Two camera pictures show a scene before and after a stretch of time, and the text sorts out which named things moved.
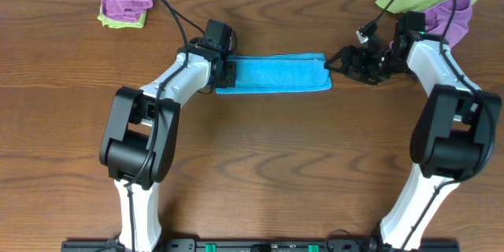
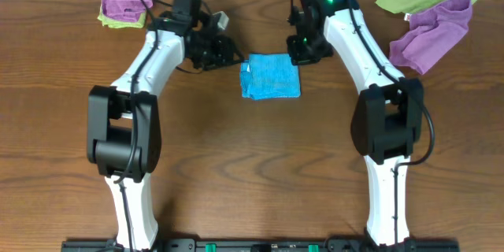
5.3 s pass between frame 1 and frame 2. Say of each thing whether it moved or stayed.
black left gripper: moved
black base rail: stayed
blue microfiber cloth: moved
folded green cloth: stayed
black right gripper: moved
